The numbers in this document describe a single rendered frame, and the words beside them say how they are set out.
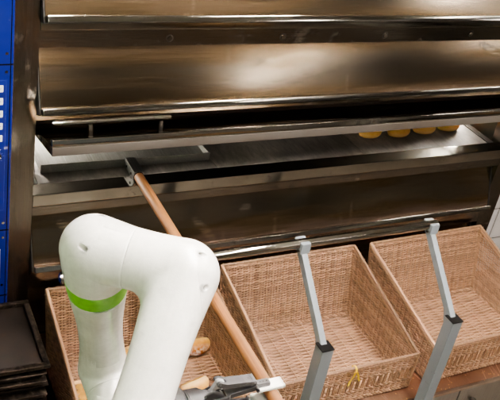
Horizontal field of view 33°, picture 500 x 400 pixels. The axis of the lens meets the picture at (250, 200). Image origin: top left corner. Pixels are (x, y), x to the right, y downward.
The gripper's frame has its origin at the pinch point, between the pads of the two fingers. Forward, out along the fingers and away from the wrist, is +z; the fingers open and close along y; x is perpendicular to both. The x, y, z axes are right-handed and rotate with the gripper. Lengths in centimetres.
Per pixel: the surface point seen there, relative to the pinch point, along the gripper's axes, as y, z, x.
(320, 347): 23, 37, -31
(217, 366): 59, 26, -66
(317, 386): 37, 38, -30
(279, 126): -25, 35, -75
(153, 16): -55, -4, -84
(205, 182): 1, 21, -89
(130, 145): -23, -11, -74
